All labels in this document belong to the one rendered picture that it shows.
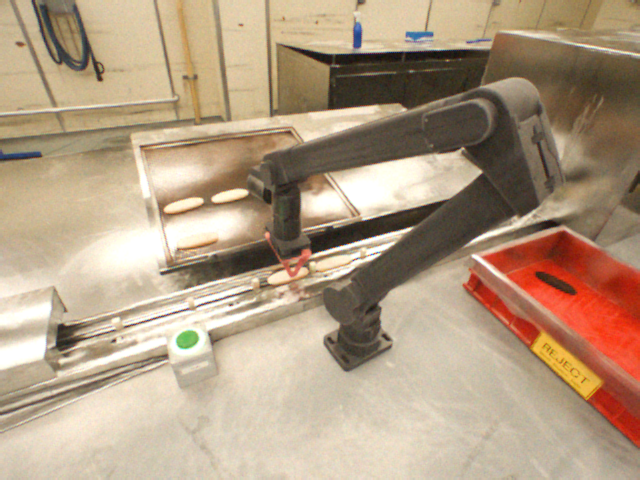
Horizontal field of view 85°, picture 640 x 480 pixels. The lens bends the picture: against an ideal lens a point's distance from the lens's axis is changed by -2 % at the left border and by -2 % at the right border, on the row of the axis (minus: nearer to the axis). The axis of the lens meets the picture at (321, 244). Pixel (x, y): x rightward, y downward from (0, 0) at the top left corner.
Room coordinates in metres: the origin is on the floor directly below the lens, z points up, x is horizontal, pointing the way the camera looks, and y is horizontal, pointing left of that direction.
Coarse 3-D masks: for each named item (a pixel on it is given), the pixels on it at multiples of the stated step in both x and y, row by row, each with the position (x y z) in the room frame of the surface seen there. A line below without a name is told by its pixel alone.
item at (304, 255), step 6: (270, 240) 0.60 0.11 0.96; (276, 246) 0.56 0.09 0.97; (276, 252) 0.57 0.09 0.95; (294, 252) 0.57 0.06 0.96; (300, 252) 0.57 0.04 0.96; (306, 252) 0.58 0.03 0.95; (282, 258) 0.55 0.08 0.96; (288, 258) 0.55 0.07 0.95; (294, 258) 0.56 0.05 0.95; (300, 258) 0.58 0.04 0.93; (306, 258) 0.57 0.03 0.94; (288, 264) 0.56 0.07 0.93; (300, 264) 0.58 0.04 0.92; (288, 270) 0.57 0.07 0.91; (294, 270) 0.58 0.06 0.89
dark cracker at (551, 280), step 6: (540, 276) 0.67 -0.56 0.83; (546, 276) 0.67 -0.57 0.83; (552, 276) 0.67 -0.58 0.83; (546, 282) 0.66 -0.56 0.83; (552, 282) 0.65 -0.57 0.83; (558, 282) 0.65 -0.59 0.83; (564, 282) 0.65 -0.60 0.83; (558, 288) 0.64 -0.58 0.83; (564, 288) 0.63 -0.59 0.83; (570, 288) 0.63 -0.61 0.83; (570, 294) 0.62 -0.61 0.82
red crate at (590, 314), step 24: (552, 264) 0.73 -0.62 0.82; (480, 288) 0.60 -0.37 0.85; (528, 288) 0.63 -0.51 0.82; (552, 288) 0.64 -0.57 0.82; (576, 288) 0.64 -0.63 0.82; (504, 312) 0.53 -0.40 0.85; (552, 312) 0.56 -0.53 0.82; (576, 312) 0.56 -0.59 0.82; (600, 312) 0.57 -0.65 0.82; (624, 312) 0.57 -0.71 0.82; (528, 336) 0.47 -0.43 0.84; (600, 336) 0.50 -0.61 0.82; (624, 336) 0.50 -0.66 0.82; (624, 360) 0.44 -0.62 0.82; (600, 408) 0.33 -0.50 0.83; (624, 408) 0.31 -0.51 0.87; (624, 432) 0.29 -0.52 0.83
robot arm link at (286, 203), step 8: (272, 192) 0.59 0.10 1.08; (280, 192) 0.59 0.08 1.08; (288, 192) 0.59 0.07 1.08; (296, 192) 0.59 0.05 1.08; (272, 200) 0.59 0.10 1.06; (280, 200) 0.58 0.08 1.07; (288, 200) 0.58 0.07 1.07; (296, 200) 0.59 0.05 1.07; (272, 208) 0.59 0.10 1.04; (280, 208) 0.58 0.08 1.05; (288, 208) 0.58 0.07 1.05; (296, 208) 0.59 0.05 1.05; (280, 216) 0.58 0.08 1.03; (288, 216) 0.58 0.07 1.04
